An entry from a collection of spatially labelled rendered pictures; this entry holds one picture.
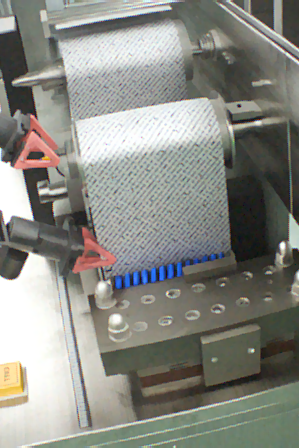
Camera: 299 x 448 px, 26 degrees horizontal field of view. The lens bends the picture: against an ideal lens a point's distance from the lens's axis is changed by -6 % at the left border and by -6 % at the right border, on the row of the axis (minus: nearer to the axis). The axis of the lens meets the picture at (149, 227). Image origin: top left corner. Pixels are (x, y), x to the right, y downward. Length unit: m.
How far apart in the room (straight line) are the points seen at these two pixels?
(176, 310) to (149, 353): 0.09
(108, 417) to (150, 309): 0.21
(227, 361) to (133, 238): 0.28
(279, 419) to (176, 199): 0.45
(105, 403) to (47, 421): 0.11
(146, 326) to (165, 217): 0.20
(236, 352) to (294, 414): 0.20
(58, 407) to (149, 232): 0.36
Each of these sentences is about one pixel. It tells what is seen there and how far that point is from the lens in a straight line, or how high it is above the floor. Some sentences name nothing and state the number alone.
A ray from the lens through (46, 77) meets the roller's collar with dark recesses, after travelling 1.32.
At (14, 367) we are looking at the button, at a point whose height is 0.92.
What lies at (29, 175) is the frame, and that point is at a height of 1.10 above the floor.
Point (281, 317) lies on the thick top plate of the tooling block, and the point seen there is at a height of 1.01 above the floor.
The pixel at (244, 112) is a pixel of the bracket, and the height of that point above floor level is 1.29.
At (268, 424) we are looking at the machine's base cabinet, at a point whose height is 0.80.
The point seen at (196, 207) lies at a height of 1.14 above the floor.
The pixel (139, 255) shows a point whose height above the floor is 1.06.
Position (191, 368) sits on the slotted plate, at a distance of 1.14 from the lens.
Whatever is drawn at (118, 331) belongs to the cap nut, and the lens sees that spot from 1.06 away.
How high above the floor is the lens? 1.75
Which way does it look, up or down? 33 degrees down
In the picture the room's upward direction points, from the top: 9 degrees counter-clockwise
